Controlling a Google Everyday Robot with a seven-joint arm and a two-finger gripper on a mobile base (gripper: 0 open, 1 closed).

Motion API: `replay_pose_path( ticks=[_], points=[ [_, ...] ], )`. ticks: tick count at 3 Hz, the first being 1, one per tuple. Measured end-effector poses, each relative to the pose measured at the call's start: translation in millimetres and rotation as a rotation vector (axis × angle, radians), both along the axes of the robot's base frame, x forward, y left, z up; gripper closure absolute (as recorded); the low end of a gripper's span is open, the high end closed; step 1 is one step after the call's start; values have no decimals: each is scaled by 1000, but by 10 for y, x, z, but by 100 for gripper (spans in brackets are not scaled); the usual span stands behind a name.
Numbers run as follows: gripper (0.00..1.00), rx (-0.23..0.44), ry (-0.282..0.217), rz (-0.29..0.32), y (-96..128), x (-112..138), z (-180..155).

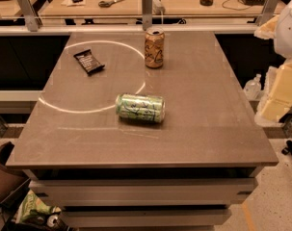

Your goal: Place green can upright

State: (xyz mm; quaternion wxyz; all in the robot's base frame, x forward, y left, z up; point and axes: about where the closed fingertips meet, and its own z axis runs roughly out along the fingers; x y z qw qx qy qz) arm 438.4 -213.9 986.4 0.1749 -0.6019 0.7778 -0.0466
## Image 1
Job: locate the middle metal bracket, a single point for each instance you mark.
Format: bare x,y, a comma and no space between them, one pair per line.
146,14

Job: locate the brown bin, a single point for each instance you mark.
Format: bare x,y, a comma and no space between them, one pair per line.
13,183

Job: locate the brown soda can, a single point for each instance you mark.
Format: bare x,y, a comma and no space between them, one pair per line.
154,47

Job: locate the scissors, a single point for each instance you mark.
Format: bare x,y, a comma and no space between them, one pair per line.
107,4

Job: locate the green chip bag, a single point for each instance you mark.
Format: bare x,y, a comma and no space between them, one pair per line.
34,211

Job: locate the metal bracket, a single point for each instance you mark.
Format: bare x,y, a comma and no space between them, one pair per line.
267,11
146,14
31,17

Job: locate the cabinet drawer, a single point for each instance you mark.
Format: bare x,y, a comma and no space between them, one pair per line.
146,218
152,192

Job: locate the left metal bracket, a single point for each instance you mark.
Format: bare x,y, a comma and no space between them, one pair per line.
31,17

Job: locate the right metal bracket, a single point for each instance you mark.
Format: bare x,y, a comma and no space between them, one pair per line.
267,11

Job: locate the white power strip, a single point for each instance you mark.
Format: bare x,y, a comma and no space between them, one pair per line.
158,7

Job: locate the black snack bar wrapper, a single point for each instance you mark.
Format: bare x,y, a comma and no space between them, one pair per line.
88,62

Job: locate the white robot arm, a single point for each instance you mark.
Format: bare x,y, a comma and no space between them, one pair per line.
278,100

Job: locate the lower cabinet drawer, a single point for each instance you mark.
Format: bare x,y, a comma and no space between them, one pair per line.
146,218

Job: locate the green soda can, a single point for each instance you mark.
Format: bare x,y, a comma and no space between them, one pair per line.
141,107

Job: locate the upper cabinet drawer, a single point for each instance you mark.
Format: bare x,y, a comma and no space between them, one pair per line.
152,192

